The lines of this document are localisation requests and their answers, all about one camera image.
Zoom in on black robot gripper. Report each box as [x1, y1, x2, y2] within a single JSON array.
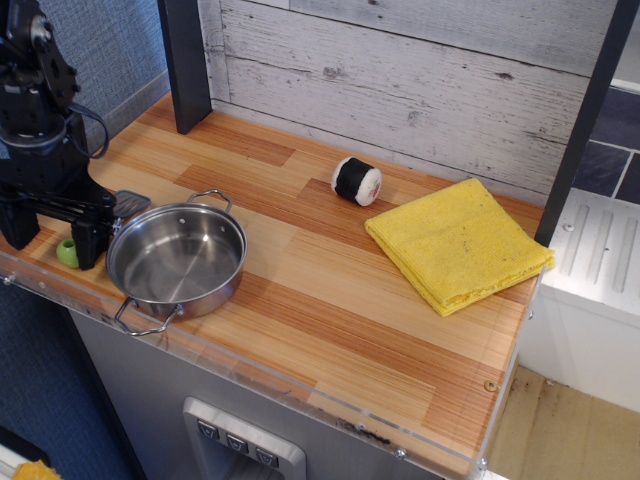
[[1, 112, 115, 270]]

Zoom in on green handled grey spatula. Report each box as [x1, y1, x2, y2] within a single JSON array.
[[55, 189, 153, 270]]

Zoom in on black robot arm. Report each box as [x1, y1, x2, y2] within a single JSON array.
[[1, 1, 116, 270]]

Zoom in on yellow folded cloth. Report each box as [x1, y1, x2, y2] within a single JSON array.
[[365, 179, 555, 317]]

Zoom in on stainless steel pot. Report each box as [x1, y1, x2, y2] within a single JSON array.
[[106, 189, 248, 336]]

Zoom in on yellow object bottom corner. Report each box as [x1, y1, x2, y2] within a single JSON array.
[[11, 461, 62, 480]]

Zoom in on silver dispenser button panel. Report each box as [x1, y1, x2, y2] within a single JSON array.
[[182, 397, 307, 479]]

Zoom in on toy sushi roll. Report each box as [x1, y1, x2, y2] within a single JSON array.
[[331, 157, 382, 207]]

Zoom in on white ribbed side counter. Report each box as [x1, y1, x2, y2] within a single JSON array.
[[542, 188, 639, 324]]

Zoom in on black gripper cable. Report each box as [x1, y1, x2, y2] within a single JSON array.
[[67, 103, 111, 161]]

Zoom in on dark grey left post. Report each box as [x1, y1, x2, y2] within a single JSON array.
[[157, 0, 212, 134]]

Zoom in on dark grey post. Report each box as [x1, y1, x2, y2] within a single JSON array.
[[535, 0, 639, 246], [157, 0, 212, 134]]

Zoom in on dark grey right post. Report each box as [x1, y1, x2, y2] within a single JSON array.
[[535, 0, 639, 246]]

